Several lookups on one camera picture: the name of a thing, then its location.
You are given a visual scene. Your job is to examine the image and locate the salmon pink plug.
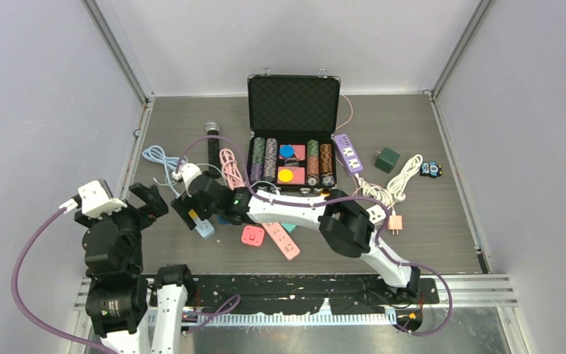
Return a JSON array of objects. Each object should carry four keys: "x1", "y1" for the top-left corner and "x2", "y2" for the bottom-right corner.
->
[{"x1": 387, "y1": 212, "x2": 403, "y2": 235}]

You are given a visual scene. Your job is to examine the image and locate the black poker chip case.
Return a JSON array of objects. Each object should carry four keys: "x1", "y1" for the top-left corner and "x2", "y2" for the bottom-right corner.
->
[{"x1": 246, "y1": 74, "x2": 340, "y2": 193}]

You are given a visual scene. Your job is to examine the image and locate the pink square adapter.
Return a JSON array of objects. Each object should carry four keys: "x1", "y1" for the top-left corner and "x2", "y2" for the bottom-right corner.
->
[{"x1": 240, "y1": 225, "x2": 265, "y2": 247}]

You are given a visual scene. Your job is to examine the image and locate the black cylinder tube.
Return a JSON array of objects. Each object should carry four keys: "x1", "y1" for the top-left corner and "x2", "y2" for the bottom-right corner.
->
[{"x1": 206, "y1": 121, "x2": 221, "y2": 178}]

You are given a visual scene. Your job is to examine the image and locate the dark green cube adapter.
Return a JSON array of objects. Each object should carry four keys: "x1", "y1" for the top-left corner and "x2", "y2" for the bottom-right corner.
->
[{"x1": 374, "y1": 147, "x2": 400, "y2": 173}]

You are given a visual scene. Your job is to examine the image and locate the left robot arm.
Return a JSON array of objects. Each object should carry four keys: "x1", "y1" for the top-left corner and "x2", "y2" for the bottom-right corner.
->
[{"x1": 74, "y1": 179, "x2": 197, "y2": 353}]

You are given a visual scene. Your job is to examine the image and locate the yellow round chip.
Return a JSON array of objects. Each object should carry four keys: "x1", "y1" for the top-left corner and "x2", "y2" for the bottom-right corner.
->
[{"x1": 277, "y1": 168, "x2": 294, "y2": 183}]

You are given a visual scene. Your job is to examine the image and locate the white coiled cable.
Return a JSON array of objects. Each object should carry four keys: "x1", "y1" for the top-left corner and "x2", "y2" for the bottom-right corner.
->
[{"x1": 352, "y1": 154, "x2": 424, "y2": 212}]

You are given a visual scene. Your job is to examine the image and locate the blue round chip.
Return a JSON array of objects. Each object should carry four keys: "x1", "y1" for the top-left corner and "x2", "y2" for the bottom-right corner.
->
[{"x1": 279, "y1": 145, "x2": 296, "y2": 159}]

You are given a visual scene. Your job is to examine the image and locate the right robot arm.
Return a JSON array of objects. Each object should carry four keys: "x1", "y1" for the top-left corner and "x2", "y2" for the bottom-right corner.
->
[{"x1": 170, "y1": 175, "x2": 421, "y2": 303}]

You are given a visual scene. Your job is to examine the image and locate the light blue coiled cable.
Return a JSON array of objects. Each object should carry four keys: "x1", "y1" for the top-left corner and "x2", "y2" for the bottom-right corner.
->
[{"x1": 141, "y1": 145, "x2": 189, "y2": 199}]

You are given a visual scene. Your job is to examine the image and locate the pink coiled cable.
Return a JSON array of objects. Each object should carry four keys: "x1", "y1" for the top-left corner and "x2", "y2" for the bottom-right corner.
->
[{"x1": 219, "y1": 148, "x2": 248, "y2": 192}]

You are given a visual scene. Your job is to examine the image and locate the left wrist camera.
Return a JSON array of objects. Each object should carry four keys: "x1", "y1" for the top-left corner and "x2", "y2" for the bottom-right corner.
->
[{"x1": 59, "y1": 178, "x2": 127, "y2": 218}]

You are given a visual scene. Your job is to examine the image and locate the blue owl toy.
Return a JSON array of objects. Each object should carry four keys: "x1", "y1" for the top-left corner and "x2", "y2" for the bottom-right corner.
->
[{"x1": 419, "y1": 162, "x2": 443, "y2": 178}]

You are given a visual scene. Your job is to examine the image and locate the light blue power strip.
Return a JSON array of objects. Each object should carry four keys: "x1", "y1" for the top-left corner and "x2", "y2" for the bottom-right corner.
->
[{"x1": 195, "y1": 220, "x2": 215, "y2": 239}]

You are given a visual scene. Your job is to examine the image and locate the white power strip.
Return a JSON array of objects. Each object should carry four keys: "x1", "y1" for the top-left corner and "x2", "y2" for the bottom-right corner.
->
[{"x1": 366, "y1": 204, "x2": 387, "y2": 225}]

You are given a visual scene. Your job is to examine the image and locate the pink power strip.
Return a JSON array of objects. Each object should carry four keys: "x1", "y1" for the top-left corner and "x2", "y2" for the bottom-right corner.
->
[{"x1": 262, "y1": 223, "x2": 301, "y2": 261}]

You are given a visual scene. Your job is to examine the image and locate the purple power strip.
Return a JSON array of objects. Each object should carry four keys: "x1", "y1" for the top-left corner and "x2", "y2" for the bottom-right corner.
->
[{"x1": 334, "y1": 133, "x2": 363, "y2": 177}]

